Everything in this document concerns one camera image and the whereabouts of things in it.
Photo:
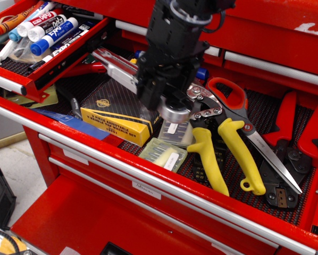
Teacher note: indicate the clear drill bit case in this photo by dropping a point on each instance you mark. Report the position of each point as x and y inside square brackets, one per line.
[179, 135]
[164, 154]

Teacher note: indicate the black wire stripper tool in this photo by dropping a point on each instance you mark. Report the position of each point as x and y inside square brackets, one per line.
[217, 156]

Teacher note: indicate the white thin pen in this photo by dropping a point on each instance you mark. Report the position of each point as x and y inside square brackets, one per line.
[7, 49]

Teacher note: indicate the orange crayola marker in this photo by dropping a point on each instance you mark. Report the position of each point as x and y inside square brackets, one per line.
[15, 20]

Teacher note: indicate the silver box cutter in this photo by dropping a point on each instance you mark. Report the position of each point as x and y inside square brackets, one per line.
[124, 72]

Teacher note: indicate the clear drill bit case front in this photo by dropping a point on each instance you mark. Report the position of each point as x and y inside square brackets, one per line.
[164, 154]

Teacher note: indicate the light blue capped marker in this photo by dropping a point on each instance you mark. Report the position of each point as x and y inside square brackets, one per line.
[46, 7]

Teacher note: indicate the red handled crimping tool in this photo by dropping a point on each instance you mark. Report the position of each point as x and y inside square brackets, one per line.
[298, 159]

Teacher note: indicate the small upper red drawer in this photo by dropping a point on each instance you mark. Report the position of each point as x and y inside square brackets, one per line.
[15, 77]

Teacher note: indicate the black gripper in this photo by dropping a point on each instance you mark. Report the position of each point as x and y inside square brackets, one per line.
[171, 60]

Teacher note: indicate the white label on drawer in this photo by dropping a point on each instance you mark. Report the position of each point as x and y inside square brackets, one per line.
[146, 190]

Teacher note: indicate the red grey scissors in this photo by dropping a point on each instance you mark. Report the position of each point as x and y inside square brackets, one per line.
[235, 103]

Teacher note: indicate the red tool chest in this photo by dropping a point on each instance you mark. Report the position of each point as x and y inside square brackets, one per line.
[267, 48]

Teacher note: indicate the blue capped marker in drawer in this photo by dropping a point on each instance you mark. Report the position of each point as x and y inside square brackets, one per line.
[201, 73]

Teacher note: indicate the yellow handled tin snips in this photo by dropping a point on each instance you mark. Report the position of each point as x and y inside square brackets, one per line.
[220, 110]

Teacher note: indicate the blue card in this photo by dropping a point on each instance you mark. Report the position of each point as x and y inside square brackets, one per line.
[75, 123]

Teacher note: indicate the black expo marker white cap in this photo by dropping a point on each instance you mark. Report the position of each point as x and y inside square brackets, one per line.
[37, 32]

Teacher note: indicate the black yellow wrench set box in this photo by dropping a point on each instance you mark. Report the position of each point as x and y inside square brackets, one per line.
[116, 110]

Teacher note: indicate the red handled pliers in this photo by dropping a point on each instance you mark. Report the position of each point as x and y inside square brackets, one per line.
[82, 69]

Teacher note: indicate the red expo marker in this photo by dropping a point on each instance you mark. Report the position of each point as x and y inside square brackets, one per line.
[24, 27]

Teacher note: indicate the large open red drawer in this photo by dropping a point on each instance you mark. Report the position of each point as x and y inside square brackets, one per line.
[90, 202]

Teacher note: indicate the blue expo marker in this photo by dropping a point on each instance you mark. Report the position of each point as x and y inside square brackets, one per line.
[39, 47]

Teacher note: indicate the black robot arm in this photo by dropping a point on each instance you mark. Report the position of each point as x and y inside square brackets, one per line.
[199, 8]

